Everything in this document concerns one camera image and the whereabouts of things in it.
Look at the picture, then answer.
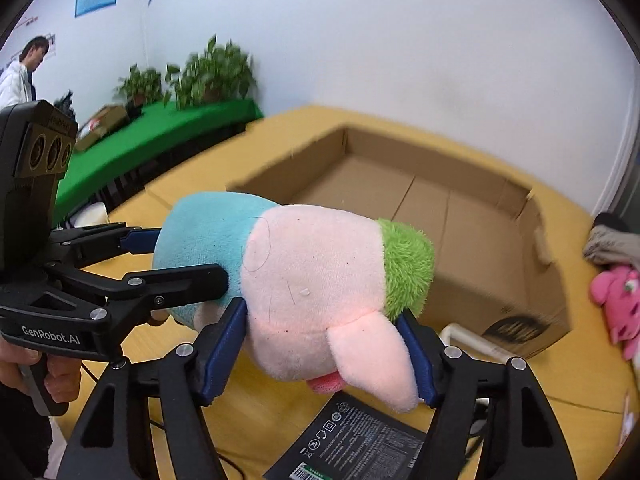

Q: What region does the grey printed cloth pouch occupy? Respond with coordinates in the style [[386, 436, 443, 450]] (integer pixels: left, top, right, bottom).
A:
[[582, 225, 640, 268]]

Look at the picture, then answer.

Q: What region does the pink plush pig toy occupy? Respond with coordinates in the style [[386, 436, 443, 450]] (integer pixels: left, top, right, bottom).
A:
[[152, 191, 436, 415]]

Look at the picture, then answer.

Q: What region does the black cloth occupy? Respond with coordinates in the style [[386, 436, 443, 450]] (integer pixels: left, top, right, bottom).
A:
[[594, 212, 632, 233]]

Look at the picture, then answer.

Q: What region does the large potted green plant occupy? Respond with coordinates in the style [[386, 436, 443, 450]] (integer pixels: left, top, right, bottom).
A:
[[165, 35, 258, 111]]

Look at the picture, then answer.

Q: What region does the green tablecloth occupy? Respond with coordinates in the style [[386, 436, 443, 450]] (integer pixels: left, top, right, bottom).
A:
[[52, 97, 265, 226]]

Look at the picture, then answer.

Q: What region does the black product box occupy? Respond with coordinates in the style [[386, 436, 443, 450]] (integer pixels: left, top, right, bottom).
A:
[[262, 390, 431, 480]]

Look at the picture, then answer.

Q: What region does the small cardboard box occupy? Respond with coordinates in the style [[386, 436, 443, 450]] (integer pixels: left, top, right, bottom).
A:
[[75, 104, 132, 152]]

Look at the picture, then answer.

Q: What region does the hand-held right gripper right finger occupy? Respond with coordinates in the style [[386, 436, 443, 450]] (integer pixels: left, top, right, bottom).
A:
[[397, 307, 581, 480]]

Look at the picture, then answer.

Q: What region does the small potted green plant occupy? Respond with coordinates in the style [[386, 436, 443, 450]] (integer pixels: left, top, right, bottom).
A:
[[116, 64, 166, 109]]

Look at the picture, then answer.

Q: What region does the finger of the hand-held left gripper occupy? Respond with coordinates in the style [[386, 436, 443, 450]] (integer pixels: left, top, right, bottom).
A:
[[49, 222, 164, 272], [47, 261, 230, 342]]

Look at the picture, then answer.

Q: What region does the person's left hand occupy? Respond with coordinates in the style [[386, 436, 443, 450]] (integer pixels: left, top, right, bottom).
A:
[[0, 342, 82, 404]]

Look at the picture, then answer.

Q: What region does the brown cardboard box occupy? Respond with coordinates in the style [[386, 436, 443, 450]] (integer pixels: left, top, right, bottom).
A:
[[225, 122, 573, 361]]

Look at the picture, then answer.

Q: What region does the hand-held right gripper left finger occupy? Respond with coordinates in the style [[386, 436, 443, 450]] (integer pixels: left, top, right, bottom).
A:
[[59, 299, 249, 480]]

